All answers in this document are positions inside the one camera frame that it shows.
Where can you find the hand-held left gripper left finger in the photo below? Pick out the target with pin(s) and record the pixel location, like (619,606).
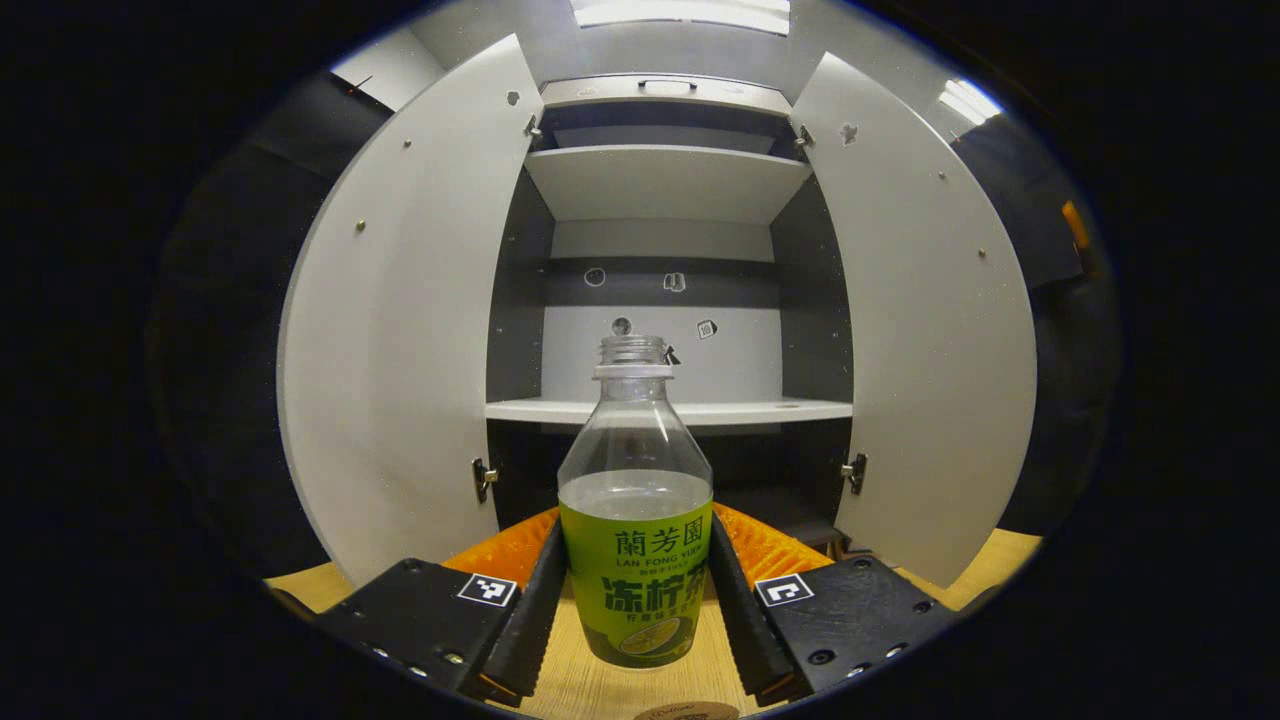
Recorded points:
(530,630)

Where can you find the small ceiling light panel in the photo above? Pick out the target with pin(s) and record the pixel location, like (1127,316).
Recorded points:
(968,100)

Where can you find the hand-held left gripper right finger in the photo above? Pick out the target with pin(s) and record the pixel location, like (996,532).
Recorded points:
(740,630)

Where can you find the green label plastic bottle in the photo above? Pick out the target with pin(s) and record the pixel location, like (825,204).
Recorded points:
(635,560)

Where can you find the large ceiling light panel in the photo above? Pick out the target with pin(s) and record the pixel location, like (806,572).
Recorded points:
(680,12)

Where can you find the white cabinet door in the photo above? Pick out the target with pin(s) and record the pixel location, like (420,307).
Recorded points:
(930,350)
(400,350)

